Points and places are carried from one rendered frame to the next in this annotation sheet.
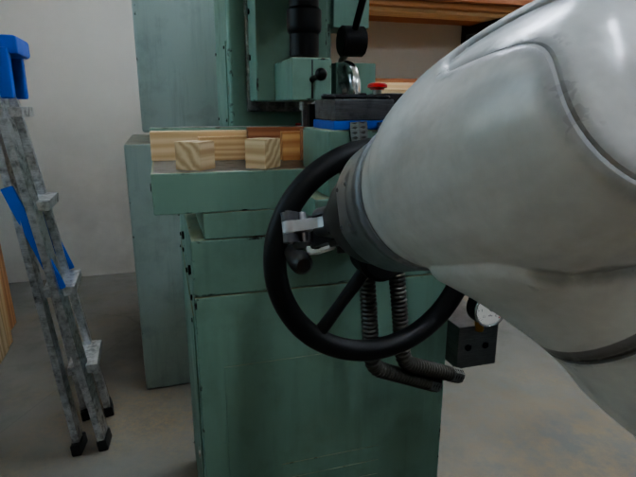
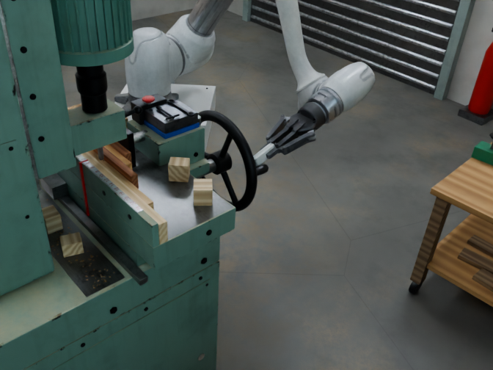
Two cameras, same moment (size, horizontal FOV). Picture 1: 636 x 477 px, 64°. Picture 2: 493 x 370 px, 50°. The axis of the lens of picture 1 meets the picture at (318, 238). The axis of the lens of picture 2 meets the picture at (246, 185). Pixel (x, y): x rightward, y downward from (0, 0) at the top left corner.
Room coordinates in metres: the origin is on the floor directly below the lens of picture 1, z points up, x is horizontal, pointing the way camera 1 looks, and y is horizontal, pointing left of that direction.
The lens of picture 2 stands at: (1.09, 1.03, 1.58)
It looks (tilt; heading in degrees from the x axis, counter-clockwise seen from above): 35 degrees down; 243
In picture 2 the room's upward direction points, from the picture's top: 4 degrees clockwise
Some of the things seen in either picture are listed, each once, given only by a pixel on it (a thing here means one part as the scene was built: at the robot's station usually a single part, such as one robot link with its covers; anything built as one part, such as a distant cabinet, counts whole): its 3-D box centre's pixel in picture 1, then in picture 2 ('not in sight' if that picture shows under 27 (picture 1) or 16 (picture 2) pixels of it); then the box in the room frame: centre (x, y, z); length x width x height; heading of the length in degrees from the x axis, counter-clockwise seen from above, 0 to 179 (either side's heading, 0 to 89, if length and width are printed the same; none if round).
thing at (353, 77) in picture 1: (345, 92); not in sight; (1.10, -0.06, 1.02); 0.12 x 0.03 x 0.12; 17
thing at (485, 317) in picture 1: (484, 310); not in sight; (0.82, -0.29, 0.65); 0.06 x 0.04 x 0.08; 107
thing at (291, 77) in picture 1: (302, 85); (88, 130); (0.96, 0.03, 1.03); 0.14 x 0.07 x 0.09; 17
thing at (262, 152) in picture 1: (262, 152); (179, 169); (0.78, 0.08, 0.92); 0.04 x 0.04 x 0.04; 63
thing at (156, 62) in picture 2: not in sight; (150, 60); (0.63, -0.70, 0.86); 0.18 x 0.16 x 0.22; 31
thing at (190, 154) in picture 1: (195, 154); (202, 191); (0.76, 0.18, 0.92); 0.04 x 0.04 x 0.04; 69
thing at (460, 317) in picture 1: (460, 332); not in sight; (0.88, -0.27, 0.58); 0.12 x 0.08 x 0.08; 17
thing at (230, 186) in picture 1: (340, 181); (138, 167); (0.85, -0.04, 0.87); 0.61 x 0.30 x 0.06; 107
